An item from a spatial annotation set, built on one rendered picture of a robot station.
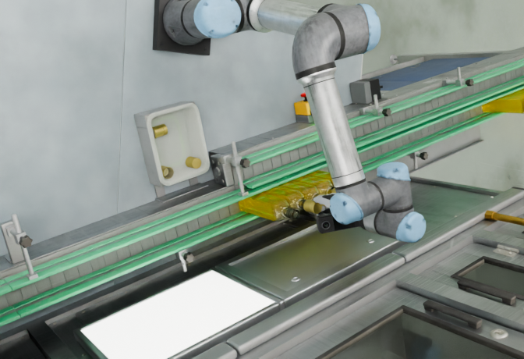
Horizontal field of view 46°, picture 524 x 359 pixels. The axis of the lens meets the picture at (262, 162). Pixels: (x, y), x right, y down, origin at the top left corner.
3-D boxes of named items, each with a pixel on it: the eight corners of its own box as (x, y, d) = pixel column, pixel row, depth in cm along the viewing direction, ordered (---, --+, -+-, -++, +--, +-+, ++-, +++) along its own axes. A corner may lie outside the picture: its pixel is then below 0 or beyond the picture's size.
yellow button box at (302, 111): (295, 121, 220) (309, 122, 214) (292, 101, 218) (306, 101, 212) (310, 116, 223) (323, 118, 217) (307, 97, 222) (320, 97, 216)
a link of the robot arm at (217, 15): (178, 0, 174) (200, -4, 163) (218, -7, 180) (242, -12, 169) (186, 42, 177) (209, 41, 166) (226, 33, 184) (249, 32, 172)
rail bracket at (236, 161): (227, 193, 190) (249, 199, 180) (216, 141, 186) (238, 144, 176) (235, 190, 192) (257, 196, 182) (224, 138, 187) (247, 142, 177)
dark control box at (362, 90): (351, 103, 234) (366, 104, 227) (348, 83, 232) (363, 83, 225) (366, 97, 239) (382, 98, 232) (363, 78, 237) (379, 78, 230)
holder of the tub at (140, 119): (154, 200, 191) (164, 204, 185) (133, 114, 184) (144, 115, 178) (200, 183, 200) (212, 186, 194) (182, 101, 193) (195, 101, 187)
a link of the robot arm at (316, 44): (292, 13, 133) (359, 227, 136) (331, 5, 138) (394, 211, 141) (267, 29, 143) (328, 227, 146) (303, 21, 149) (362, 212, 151)
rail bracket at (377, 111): (358, 115, 220) (385, 117, 209) (355, 95, 218) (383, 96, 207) (366, 112, 222) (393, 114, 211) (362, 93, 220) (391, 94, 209)
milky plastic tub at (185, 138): (150, 184, 189) (162, 188, 182) (133, 114, 183) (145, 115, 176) (198, 168, 198) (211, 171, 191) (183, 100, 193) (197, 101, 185)
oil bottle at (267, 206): (239, 211, 194) (279, 224, 177) (235, 194, 193) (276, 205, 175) (253, 204, 197) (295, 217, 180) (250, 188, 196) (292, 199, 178)
